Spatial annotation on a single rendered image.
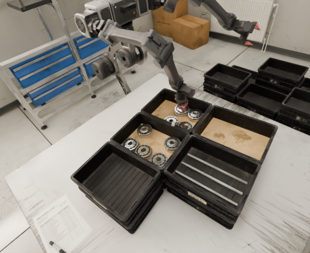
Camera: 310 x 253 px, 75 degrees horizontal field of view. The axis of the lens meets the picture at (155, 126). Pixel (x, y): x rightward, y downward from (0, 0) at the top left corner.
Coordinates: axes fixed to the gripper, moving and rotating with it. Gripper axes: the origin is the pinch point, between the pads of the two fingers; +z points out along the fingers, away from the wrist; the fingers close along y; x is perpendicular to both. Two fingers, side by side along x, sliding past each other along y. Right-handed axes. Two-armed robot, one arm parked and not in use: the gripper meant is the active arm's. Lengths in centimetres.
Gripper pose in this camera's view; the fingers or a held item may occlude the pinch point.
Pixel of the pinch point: (181, 107)
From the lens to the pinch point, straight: 146.4
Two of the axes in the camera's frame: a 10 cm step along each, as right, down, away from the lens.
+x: -9.6, 2.6, -0.7
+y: -2.4, -6.8, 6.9
